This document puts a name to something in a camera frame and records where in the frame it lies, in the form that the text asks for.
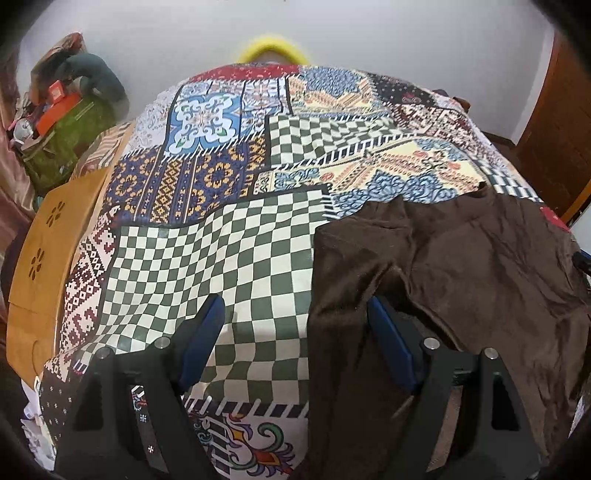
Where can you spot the yellow foam tube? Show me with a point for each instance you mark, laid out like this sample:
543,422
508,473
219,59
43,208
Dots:
272,46

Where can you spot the green fabric bag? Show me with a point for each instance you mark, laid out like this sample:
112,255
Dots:
60,138

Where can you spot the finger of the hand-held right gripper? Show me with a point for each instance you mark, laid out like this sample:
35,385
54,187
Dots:
582,265

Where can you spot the orange box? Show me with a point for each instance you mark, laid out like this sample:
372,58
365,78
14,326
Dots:
57,110

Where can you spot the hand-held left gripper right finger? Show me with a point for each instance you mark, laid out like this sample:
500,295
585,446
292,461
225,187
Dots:
388,337

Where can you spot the brown shirt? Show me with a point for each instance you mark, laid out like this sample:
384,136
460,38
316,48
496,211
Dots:
461,277

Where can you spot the brown wooden door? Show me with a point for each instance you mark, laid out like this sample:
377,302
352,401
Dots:
554,138

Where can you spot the pink curtain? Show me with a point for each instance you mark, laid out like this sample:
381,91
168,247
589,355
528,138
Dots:
11,184

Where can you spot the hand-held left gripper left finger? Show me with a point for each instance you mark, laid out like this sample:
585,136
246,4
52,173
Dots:
210,318

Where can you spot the patchwork printed blanket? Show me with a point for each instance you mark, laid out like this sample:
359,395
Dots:
231,254

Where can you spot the patterned fabric bag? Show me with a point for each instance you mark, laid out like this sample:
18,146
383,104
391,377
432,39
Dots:
55,53

